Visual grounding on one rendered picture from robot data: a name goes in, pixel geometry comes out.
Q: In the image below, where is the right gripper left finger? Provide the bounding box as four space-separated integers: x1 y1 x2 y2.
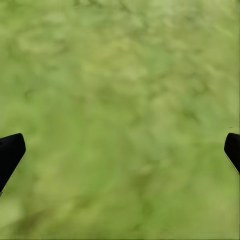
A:
0 133 26 193

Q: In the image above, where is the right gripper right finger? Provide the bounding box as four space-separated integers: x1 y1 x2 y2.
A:
224 132 240 173

